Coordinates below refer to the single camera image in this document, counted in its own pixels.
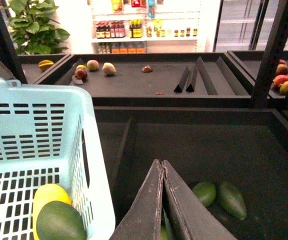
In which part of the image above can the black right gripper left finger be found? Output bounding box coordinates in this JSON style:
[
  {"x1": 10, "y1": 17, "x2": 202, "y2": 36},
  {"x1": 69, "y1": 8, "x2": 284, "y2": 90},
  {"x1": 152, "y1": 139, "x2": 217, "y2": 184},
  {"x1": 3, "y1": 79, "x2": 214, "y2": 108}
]
[{"x1": 111, "y1": 159, "x2": 164, "y2": 240}]

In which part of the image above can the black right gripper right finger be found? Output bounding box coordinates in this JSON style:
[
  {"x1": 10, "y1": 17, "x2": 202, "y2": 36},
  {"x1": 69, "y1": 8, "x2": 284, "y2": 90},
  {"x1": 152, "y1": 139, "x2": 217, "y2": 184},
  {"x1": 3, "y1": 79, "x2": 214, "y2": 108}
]
[{"x1": 161, "y1": 160, "x2": 236, "y2": 240}]

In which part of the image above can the green avocado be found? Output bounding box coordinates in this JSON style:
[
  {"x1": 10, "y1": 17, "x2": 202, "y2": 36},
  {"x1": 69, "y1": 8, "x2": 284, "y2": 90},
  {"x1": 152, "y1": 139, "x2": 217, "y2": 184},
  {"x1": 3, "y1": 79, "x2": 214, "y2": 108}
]
[
  {"x1": 160, "y1": 210, "x2": 169, "y2": 240},
  {"x1": 192, "y1": 181, "x2": 217, "y2": 208},
  {"x1": 36, "y1": 200, "x2": 87, "y2": 240},
  {"x1": 217, "y1": 181, "x2": 248, "y2": 221}
]

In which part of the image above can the light blue plastic basket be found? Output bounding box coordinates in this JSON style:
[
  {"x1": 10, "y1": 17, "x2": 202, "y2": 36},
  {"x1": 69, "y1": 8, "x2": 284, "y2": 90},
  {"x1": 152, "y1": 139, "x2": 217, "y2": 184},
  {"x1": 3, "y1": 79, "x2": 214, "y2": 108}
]
[{"x1": 0, "y1": 78, "x2": 116, "y2": 240}]

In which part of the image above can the black avocado tray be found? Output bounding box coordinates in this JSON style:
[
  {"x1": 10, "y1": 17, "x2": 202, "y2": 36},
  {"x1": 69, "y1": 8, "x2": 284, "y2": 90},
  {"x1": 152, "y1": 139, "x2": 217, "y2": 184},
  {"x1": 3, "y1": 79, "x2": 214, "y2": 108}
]
[{"x1": 95, "y1": 107, "x2": 288, "y2": 240}]

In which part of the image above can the yellow green mango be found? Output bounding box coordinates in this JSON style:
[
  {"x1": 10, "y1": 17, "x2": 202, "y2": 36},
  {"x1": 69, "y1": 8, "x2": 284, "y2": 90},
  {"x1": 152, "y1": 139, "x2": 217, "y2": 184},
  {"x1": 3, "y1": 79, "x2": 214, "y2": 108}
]
[{"x1": 279, "y1": 81, "x2": 288, "y2": 96}]

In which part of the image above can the red green mango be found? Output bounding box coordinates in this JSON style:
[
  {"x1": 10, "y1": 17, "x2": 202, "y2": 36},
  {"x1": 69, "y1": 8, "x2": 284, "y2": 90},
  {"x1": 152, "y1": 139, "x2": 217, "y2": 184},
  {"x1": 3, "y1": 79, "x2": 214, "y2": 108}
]
[{"x1": 275, "y1": 63, "x2": 288, "y2": 77}]

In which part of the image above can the black triangular divider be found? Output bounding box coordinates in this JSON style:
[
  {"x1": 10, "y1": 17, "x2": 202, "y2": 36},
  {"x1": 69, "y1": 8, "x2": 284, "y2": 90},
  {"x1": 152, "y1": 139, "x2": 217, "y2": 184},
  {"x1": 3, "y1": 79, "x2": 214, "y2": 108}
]
[
  {"x1": 185, "y1": 64, "x2": 198, "y2": 93},
  {"x1": 174, "y1": 66, "x2": 190, "y2": 93}
]

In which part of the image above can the black far fruit tray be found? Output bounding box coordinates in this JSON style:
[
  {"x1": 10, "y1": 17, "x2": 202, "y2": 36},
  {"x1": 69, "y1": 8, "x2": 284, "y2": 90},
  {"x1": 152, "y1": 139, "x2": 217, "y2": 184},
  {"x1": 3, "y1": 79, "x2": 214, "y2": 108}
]
[{"x1": 36, "y1": 53, "x2": 253, "y2": 108}]

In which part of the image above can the brown small fruit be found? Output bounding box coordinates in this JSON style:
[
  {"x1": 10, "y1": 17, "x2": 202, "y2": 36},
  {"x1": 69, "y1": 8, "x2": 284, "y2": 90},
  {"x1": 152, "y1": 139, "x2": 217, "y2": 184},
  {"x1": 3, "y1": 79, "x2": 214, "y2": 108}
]
[{"x1": 141, "y1": 65, "x2": 153, "y2": 73}]

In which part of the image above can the tan pear fruit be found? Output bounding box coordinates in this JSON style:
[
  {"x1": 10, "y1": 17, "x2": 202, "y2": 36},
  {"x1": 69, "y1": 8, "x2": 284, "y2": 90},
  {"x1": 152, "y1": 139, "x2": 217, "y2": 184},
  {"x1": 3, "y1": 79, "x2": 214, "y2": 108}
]
[{"x1": 102, "y1": 62, "x2": 116, "y2": 76}]

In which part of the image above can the red dark fruit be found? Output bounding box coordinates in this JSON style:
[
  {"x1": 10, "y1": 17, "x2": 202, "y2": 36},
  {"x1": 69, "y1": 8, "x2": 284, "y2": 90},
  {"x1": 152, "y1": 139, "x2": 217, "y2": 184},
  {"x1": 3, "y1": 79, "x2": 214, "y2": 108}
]
[{"x1": 74, "y1": 68, "x2": 88, "y2": 81}]

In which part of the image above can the pale green red fruit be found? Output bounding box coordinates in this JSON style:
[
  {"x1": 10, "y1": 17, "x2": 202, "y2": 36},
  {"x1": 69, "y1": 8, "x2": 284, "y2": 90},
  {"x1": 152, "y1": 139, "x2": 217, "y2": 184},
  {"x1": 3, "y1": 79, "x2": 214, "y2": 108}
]
[{"x1": 86, "y1": 59, "x2": 99, "y2": 72}]

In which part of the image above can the yellow green small fruit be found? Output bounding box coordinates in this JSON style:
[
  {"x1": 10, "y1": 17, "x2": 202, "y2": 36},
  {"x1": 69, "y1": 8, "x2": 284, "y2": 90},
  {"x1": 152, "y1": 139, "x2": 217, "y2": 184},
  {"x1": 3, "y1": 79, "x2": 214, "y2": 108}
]
[{"x1": 76, "y1": 64, "x2": 88, "y2": 71}]

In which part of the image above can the yellow star fruit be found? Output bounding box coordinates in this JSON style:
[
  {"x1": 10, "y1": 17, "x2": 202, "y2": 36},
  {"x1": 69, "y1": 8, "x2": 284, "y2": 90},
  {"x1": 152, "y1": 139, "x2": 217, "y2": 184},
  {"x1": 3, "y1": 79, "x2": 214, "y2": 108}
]
[{"x1": 38, "y1": 59, "x2": 54, "y2": 72}]

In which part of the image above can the white bottle shelf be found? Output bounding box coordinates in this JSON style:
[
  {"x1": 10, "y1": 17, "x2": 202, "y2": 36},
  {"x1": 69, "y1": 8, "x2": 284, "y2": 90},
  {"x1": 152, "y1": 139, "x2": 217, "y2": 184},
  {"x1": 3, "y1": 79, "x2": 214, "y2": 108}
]
[{"x1": 87, "y1": 0, "x2": 202, "y2": 54}]

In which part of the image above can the green potted plant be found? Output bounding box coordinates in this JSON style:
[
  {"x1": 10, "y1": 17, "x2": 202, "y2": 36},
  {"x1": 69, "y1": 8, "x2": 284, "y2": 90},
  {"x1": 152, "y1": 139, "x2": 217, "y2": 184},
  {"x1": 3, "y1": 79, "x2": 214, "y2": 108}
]
[{"x1": 5, "y1": 0, "x2": 70, "y2": 55}]

